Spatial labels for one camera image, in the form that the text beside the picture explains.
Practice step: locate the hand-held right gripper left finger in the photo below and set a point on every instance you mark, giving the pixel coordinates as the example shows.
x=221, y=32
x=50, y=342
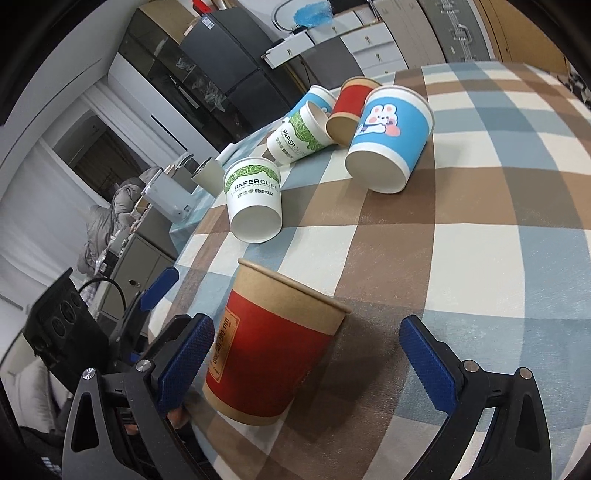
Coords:
x=184, y=360

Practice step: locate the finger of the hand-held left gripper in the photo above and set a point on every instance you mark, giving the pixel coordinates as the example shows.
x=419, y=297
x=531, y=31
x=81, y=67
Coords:
x=159, y=286

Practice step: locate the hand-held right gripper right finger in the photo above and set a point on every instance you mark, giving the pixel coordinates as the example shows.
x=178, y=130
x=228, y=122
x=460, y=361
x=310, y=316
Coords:
x=427, y=364

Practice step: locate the red kraft paper cup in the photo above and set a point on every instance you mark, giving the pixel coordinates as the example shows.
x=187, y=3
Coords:
x=268, y=350
x=348, y=108

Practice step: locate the white green leaf paper cup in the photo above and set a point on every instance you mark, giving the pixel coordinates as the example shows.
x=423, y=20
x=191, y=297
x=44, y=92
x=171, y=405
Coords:
x=251, y=198
x=295, y=138

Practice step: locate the blue bunny paper cup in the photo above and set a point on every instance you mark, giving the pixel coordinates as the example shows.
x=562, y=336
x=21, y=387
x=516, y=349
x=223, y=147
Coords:
x=392, y=138

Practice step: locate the small blue paper cup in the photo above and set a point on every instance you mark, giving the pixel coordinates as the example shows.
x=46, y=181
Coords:
x=318, y=99

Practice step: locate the grey metal cabinet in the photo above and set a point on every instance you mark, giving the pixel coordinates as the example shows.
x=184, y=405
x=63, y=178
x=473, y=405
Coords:
x=138, y=263

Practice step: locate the light grey cushion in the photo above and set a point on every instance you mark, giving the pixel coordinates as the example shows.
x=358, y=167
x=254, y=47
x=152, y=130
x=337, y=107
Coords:
x=27, y=387

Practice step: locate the white curtain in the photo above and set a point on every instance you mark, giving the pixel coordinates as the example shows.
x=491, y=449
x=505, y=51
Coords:
x=37, y=249

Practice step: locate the white appliance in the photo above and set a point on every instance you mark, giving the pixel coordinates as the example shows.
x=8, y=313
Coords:
x=166, y=196

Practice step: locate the checked tablecloth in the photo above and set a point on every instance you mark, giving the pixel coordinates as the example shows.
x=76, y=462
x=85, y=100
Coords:
x=461, y=254

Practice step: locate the grey cylinder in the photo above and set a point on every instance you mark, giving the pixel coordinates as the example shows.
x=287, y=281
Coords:
x=207, y=175

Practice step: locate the dark glass cabinet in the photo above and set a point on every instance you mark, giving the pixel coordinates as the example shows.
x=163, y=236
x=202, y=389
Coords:
x=157, y=60

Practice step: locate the black refrigerator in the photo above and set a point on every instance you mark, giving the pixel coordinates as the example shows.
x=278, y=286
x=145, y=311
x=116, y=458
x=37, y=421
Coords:
x=231, y=69

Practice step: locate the blue plastic bag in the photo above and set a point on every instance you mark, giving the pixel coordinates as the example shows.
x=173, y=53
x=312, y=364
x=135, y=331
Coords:
x=314, y=14

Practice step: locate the white drawer cabinet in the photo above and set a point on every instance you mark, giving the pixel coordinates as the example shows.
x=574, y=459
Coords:
x=374, y=46

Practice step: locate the grey cabinet door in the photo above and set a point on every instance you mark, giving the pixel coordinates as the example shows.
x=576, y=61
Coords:
x=457, y=27

